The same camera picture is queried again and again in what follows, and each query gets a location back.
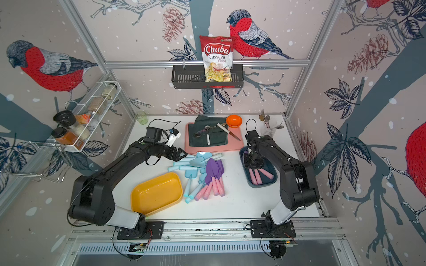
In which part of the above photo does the purple shovel pink handle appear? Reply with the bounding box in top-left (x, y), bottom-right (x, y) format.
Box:
top-left (248, 169), bottom-right (257, 186)
top-left (216, 160), bottom-right (225, 197)
top-left (195, 158), bottom-right (219, 201)
top-left (259, 169), bottom-right (274, 180)

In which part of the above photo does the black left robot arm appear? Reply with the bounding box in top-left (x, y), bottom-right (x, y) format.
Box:
top-left (67, 127), bottom-right (187, 229)

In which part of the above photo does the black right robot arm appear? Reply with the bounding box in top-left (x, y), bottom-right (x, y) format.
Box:
top-left (243, 130), bottom-right (320, 226)

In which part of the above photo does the teal storage box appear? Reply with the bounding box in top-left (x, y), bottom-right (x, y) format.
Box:
top-left (239, 147), bottom-right (278, 188)

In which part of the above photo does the pink cutting board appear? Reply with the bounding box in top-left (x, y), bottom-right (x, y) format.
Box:
top-left (184, 123), bottom-right (245, 155)

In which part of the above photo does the dark metal spoon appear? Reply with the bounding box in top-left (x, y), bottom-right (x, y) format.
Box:
top-left (194, 125), bottom-right (224, 137)

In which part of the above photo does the clear cup with utensils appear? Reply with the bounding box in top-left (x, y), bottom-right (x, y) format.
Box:
top-left (258, 109), bottom-right (285, 137)

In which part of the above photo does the dark green cloth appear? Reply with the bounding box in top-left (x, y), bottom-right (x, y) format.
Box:
top-left (187, 115), bottom-right (228, 147)

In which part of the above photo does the orange bowl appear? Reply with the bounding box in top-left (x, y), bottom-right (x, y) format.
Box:
top-left (226, 115), bottom-right (243, 128)

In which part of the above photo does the small green glass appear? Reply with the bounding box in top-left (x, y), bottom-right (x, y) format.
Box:
top-left (135, 111), bottom-right (148, 125)

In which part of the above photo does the yellow plastic tray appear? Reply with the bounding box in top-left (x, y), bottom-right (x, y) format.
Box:
top-left (130, 172), bottom-right (183, 217)

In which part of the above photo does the orange spice jar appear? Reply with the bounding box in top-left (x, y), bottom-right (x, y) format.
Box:
top-left (51, 127), bottom-right (78, 145)

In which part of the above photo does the black lid spice jar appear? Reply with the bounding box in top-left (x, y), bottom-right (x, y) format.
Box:
top-left (53, 110), bottom-right (77, 127)

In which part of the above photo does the Chuba cassava chips bag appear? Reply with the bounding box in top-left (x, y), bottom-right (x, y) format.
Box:
top-left (200, 36), bottom-right (234, 82)

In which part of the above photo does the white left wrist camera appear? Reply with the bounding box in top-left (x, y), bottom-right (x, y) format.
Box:
top-left (166, 129), bottom-right (181, 147)

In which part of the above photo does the light blue shovel white handle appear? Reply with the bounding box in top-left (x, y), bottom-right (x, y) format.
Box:
top-left (190, 153), bottom-right (223, 167)

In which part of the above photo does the white handled knife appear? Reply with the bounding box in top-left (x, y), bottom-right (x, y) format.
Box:
top-left (217, 123), bottom-right (240, 141)

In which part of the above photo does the white handled small spoon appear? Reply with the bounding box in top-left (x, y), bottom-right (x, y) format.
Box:
top-left (205, 125), bottom-right (210, 146)

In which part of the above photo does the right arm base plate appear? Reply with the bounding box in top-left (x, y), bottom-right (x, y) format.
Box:
top-left (249, 218), bottom-right (296, 238)

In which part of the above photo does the black wire basket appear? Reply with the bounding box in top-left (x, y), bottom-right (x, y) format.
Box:
top-left (172, 65), bottom-right (244, 89)

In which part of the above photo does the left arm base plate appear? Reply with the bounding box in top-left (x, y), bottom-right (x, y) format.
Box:
top-left (117, 221), bottom-right (165, 240)

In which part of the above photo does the white wire spice rack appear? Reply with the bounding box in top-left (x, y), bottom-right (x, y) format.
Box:
top-left (64, 81), bottom-right (122, 153)

